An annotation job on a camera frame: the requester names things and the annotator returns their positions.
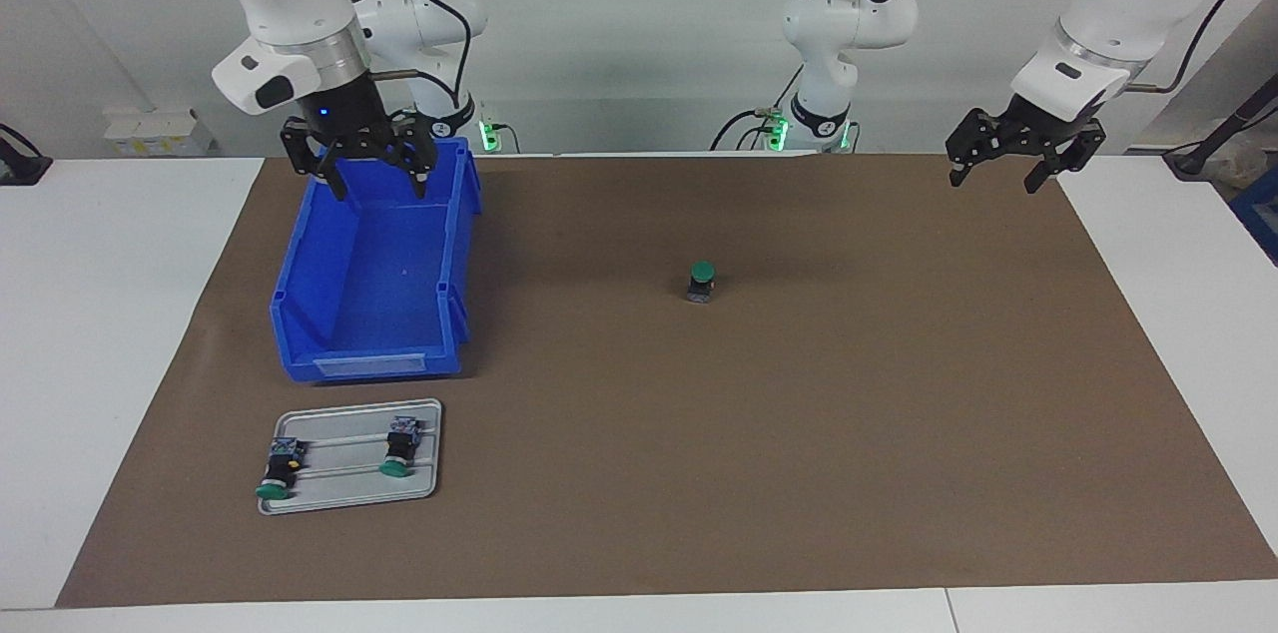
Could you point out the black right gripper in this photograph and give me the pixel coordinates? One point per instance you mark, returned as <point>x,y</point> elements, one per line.
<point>349,119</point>

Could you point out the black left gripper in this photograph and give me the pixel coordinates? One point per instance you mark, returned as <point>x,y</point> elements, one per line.
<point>1036,124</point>

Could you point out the green push button switch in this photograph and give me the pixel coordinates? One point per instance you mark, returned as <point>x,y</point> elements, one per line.
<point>703,274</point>
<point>399,448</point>
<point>278,468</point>

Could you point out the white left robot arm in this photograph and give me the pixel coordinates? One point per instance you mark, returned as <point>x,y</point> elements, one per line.
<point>849,14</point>

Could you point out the green lit base connector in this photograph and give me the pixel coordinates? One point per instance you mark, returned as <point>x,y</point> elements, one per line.
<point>488,136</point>
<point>777,132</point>

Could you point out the blue plastic storage bin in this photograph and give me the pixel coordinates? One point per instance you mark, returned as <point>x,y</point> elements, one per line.
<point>389,294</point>

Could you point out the black stand pole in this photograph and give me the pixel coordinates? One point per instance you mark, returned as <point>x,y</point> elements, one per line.
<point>1223,129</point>

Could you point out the blue crate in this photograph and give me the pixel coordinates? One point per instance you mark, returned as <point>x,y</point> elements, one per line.
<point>1260,214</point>

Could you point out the grey metal tray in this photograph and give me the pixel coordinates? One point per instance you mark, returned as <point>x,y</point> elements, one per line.
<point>349,490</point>

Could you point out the brown table mat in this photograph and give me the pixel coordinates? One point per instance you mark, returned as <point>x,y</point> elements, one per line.
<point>699,473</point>

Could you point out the white wall box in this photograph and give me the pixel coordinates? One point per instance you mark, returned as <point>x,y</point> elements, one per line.
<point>155,132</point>

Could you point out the black clamp mount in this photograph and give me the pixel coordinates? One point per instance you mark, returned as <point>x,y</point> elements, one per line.
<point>22,169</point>

